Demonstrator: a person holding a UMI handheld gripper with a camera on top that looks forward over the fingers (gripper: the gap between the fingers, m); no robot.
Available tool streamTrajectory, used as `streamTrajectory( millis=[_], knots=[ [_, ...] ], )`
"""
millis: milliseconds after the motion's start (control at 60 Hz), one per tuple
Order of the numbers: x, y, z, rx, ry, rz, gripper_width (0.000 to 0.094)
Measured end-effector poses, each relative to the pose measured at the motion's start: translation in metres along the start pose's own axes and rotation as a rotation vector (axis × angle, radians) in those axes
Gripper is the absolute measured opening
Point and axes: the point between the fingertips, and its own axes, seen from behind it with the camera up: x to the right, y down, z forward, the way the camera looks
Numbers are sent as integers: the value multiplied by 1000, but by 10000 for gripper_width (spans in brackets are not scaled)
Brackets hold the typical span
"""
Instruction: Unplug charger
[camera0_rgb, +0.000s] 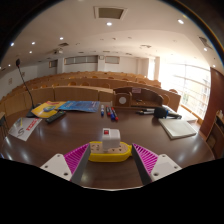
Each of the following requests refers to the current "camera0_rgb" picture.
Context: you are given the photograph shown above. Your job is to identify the wooden shelf unit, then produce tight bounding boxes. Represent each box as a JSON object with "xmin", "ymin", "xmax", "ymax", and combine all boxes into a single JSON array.
[{"xmin": 205, "ymin": 109, "xmax": 224, "ymax": 160}]

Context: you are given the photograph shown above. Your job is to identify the rows of wooden auditorium seats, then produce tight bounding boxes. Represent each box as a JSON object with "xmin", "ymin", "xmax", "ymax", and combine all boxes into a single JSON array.
[{"xmin": 0, "ymin": 70, "xmax": 183, "ymax": 118}]

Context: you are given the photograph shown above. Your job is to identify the black handheld microphone blue band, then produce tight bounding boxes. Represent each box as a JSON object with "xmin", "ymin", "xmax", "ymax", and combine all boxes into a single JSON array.
[{"xmin": 153, "ymin": 106, "xmax": 183, "ymax": 120}]

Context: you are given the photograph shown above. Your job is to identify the black gooseneck microphone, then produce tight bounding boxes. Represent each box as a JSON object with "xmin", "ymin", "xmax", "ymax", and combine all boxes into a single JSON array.
[{"xmin": 15, "ymin": 58, "xmax": 43, "ymax": 118}]

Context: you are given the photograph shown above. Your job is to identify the black remote control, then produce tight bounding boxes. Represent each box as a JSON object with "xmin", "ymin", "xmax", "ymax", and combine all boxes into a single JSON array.
[{"xmin": 45, "ymin": 110, "xmax": 67, "ymax": 124}]

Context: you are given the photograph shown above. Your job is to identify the yellow power strip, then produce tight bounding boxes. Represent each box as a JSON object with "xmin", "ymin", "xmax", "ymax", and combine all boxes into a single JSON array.
[{"xmin": 87, "ymin": 141, "xmax": 133, "ymax": 163}]

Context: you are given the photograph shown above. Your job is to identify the yellow book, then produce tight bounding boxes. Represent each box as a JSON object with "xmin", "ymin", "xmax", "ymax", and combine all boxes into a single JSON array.
[{"xmin": 30, "ymin": 100, "xmax": 67, "ymax": 119}]

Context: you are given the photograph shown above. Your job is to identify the white notebook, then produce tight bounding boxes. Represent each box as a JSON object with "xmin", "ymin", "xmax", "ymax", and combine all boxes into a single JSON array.
[{"xmin": 158, "ymin": 118, "xmax": 198, "ymax": 140}]

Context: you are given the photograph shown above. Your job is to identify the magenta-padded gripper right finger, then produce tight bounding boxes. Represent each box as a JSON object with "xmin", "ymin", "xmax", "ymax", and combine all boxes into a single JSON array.
[{"xmin": 131, "ymin": 143, "xmax": 183, "ymax": 186}]

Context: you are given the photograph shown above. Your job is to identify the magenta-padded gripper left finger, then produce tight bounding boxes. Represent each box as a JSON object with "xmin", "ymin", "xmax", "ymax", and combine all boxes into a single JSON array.
[{"xmin": 39, "ymin": 143, "xmax": 92, "ymax": 186}]

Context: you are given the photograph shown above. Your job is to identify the recessed ceiling lights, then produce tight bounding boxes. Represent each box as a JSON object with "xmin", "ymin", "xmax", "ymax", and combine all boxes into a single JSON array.
[{"xmin": 9, "ymin": 18, "xmax": 209, "ymax": 54}]

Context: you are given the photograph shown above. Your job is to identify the large bright window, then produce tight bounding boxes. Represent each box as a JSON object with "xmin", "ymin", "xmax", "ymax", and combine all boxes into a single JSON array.
[{"xmin": 159, "ymin": 61, "xmax": 212, "ymax": 119}]

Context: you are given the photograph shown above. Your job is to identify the white leaflet with red print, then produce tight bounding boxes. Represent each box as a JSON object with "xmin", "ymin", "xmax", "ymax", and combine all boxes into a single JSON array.
[{"xmin": 8, "ymin": 116, "xmax": 43, "ymax": 142}]

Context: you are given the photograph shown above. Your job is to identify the wooden desk organizer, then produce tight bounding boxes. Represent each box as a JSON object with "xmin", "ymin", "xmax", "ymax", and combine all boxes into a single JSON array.
[{"xmin": 112, "ymin": 86, "xmax": 164, "ymax": 111}]

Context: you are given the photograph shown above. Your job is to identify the large square ceiling vent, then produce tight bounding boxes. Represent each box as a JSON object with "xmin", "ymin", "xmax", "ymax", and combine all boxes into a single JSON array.
[{"xmin": 93, "ymin": 5, "xmax": 129, "ymax": 21}]

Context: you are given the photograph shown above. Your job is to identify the small ceiling vent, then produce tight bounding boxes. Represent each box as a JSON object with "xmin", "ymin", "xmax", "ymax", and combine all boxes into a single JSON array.
[{"xmin": 198, "ymin": 35, "xmax": 212, "ymax": 48}]

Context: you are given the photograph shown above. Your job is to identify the white charger with red button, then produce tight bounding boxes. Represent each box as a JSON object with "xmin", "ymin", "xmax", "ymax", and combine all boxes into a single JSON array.
[{"xmin": 101, "ymin": 127, "xmax": 121, "ymax": 153}]

